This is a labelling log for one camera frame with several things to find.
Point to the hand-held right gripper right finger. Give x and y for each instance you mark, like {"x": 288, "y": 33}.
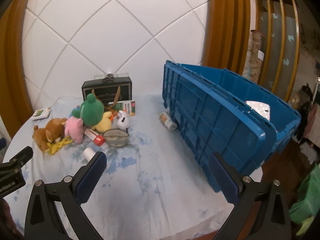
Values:
{"x": 225, "y": 182}

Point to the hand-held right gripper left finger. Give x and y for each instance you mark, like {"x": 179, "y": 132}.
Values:
{"x": 91, "y": 177}

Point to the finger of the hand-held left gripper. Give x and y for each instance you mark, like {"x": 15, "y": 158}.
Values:
{"x": 21, "y": 157}

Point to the yellow plastic tongs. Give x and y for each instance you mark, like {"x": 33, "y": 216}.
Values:
{"x": 58, "y": 146}

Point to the red white ointment box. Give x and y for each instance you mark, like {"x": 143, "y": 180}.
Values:
{"x": 96, "y": 137}

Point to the pink plush toy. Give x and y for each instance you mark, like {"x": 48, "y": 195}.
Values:
{"x": 73, "y": 130}

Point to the yellow duck plush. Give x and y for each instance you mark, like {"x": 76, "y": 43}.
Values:
{"x": 103, "y": 125}

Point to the green frog plush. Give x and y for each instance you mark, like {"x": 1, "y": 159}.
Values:
{"x": 91, "y": 112}

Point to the blue plastic crate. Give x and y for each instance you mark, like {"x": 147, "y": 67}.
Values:
{"x": 200, "y": 110}

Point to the white plastic bottle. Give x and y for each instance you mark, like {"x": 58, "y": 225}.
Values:
{"x": 88, "y": 153}

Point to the brown bear plush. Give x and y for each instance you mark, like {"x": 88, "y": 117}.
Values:
{"x": 50, "y": 130}

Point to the grey mesh strainer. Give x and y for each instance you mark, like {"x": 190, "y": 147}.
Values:
{"x": 116, "y": 138}

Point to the small white green box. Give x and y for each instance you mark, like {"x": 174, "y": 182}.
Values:
{"x": 41, "y": 114}

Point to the white rabbit plush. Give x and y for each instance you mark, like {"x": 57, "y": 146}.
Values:
{"x": 123, "y": 122}

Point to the orange carrot toy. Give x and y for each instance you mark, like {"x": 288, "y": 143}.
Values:
{"x": 114, "y": 113}

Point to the teal plush toy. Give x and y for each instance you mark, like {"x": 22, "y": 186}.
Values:
{"x": 76, "y": 111}

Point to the green white crayon box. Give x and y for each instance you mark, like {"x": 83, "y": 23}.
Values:
{"x": 128, "y": 107}

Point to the white foil packet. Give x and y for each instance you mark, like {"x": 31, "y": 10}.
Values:
{"x": 258, "y": 108}

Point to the green plastic bag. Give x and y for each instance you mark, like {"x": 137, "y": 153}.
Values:
{"x": 307, "y": 197}

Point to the small pill bottle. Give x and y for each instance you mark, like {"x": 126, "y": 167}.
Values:
{"x": 167, "y": 121}

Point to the pink cloth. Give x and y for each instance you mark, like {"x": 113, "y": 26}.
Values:
{"x": 312, "y": 130}

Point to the patterned paper roll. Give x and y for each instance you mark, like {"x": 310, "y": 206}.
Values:
{"x": 254, "y": 55}

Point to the wooden slatted glass partition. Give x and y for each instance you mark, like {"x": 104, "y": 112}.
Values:
{"x": 277, "y": 42}

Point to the wooden frame post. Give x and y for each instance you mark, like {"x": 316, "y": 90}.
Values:
{"x": 12, "y": 67}

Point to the wooden door frame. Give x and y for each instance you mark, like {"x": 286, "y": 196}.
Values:
{"x": 227, "y": 25}

